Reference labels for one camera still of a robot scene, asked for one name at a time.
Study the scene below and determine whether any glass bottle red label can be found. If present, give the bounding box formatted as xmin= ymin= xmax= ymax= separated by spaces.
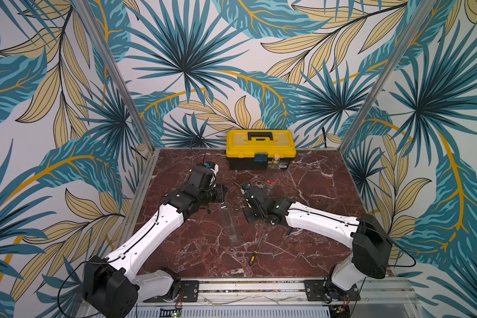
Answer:
xmin=265 ymin=154 xmax=280 ymax=187

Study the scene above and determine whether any glass bottle orange label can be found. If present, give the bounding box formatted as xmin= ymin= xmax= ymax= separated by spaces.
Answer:
xmin=219 ymin=201 xmax=240 ymax=246

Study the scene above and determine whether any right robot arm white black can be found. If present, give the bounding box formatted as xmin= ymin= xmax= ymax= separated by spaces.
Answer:
xmin=241 ymin=184 xmax=393 ymax=298

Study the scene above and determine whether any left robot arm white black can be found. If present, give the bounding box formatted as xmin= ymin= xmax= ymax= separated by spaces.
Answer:
xmin=83 ymin=162 xmax=227 ymax=317

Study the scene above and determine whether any yellow black screwdriver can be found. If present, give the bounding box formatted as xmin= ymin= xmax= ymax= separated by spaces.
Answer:
xmin=249 ymin=235 xmax=265 ymax=266

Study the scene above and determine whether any yellow black toolbox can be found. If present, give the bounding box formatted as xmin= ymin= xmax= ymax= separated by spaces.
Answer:
xmin=226 ymin=129 xmax=297 ymax=170

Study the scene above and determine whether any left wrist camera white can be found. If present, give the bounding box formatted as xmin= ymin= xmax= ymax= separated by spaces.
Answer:
xmin=204 ymin=161 xmax=219 ymax=176

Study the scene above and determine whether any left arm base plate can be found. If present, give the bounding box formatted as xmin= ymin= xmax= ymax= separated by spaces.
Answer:
xmin=159 ymin=280 xmax=200 ymax=303

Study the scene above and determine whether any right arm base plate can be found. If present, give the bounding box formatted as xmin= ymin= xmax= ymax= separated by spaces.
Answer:
xmin=303 ymin=278 xmax=360 ymax=303

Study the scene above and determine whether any aluminium front rail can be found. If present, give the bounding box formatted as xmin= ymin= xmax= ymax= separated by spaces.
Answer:
xmin=126 ymin=277 xmax=424 ymax=317

